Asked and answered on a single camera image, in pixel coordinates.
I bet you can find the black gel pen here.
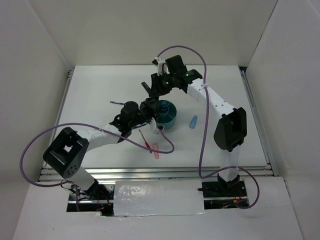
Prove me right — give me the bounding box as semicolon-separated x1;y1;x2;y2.
109;101;125;106

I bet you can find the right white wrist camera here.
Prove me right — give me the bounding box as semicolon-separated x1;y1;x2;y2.
152;57;167;76

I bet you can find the red gel pen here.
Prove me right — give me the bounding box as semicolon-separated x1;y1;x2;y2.
138;129;153;153

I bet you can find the teal round compartment organizer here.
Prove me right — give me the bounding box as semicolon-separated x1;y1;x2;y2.
155;100;177;130

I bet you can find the pink pastel highlighter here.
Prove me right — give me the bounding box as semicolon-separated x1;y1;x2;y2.
152;142;160;159

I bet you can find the white foil cover plate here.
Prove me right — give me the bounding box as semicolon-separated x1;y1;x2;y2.
113;179;205;217

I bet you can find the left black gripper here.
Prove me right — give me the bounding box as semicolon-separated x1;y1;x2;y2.
129;96;159;128

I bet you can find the blue capped glue bottle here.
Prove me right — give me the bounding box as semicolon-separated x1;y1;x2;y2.
159;101;168;114

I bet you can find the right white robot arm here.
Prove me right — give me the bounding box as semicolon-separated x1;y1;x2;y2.
143;55;247;196

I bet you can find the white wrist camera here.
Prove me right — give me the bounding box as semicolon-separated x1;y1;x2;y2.
152;57;167;76
149;118;161;135

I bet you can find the blue pastel highlighter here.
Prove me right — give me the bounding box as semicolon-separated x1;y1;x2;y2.
189;115;198;129

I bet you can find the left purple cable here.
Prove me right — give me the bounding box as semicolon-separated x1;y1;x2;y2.
19;122;175;213

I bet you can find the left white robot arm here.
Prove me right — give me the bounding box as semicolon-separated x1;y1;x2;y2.
43;97;159;200

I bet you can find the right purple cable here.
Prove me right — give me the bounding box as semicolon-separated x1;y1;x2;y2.
156;45;261;210

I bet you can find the purple cable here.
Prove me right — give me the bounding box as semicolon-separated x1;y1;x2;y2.
19;122;175;213
156;45;261;210

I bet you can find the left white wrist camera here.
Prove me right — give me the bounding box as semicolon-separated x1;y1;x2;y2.
149;118;161;135

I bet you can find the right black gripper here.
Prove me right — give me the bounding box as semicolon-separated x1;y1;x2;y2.
149;71;176;98

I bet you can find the aluminium table frame rail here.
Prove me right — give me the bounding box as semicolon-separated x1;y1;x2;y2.
39;164;274;182

